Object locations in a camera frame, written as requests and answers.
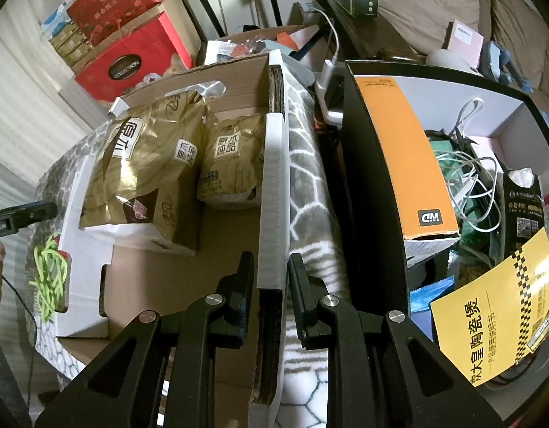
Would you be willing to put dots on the white cardboard box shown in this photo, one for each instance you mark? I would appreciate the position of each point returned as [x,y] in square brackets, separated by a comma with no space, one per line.
[230,254]

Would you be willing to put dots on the cardboard box with clutter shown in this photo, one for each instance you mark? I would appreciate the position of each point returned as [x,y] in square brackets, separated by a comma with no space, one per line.
[247,44]

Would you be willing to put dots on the dark wooden nightstand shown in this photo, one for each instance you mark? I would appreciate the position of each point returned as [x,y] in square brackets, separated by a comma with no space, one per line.
[372,31]

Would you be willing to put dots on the grey white patterned blanket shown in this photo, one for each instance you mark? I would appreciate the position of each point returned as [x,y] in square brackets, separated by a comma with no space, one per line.
[305,187]

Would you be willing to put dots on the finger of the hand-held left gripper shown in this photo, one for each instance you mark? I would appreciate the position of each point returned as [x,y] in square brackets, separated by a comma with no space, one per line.
[27,215]

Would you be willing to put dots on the blue toy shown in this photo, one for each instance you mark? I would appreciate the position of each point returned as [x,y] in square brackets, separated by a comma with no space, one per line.
[497,60]

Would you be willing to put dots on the black packet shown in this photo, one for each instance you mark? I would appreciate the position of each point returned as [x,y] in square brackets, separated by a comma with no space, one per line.
[522,218]

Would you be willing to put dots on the dark green pouch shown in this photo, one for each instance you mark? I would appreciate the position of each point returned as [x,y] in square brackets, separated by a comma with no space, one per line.
[446,145]

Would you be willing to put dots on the yellow booklet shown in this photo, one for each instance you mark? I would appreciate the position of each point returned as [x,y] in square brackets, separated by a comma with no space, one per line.
[488,312]

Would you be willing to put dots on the clear bag with label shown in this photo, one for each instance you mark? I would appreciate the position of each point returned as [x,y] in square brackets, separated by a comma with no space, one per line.
[546,316]

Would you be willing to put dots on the red floral gift box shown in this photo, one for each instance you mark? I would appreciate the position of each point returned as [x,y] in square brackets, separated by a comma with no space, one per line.
[118,0]

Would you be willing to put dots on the blue white packet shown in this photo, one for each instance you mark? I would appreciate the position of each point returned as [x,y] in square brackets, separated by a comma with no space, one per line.
[56,18]

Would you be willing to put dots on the person's left forearm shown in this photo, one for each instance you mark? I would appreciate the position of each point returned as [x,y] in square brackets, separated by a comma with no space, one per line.
[0,365]

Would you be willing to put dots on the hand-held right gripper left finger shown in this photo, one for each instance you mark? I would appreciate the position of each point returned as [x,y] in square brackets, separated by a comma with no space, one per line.
[247,316]

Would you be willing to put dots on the orange box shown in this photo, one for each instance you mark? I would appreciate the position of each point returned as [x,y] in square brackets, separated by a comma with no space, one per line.
[404,151]

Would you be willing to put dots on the small gold bag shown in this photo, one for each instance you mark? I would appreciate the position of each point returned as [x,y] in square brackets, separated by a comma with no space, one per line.
[232,160]

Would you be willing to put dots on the black storage box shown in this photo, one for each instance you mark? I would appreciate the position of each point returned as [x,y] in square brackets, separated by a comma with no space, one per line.
[372,209]

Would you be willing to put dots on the white charger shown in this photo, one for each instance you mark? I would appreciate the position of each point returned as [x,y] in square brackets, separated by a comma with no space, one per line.
[329,73]

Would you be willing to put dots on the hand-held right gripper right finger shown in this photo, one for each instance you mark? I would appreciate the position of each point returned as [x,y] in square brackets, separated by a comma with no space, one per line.
[297,296]

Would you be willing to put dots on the large gold bag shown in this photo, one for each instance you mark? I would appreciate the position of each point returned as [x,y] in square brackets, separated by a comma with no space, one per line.
[145,165]

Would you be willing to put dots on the pink box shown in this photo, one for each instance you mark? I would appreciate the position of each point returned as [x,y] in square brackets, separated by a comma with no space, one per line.
[464,35]

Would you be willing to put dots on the stack of small green boxes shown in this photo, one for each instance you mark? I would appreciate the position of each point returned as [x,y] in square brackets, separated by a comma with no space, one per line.
[69,44]

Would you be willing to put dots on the white round object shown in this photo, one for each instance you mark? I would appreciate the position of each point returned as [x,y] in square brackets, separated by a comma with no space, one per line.
[448,60]

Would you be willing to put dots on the large red gift box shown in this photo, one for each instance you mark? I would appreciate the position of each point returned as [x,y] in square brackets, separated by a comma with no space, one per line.
[136,53]

